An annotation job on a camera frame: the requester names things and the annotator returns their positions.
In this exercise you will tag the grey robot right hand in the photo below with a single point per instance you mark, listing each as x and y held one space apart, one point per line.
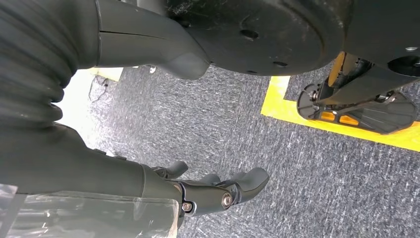
82 170

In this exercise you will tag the clear plastic guard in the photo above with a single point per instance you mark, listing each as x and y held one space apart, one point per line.
82 220

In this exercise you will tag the robot right arm ribbed sleeve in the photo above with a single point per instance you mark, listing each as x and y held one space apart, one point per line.
32 49

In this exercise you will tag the yellow floor tape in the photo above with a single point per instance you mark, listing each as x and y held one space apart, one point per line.
282 108

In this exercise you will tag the black robot hip disc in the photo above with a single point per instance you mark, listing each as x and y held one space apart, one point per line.
262 33

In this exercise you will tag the black robot leg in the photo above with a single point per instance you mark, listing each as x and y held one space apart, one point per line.
384 26

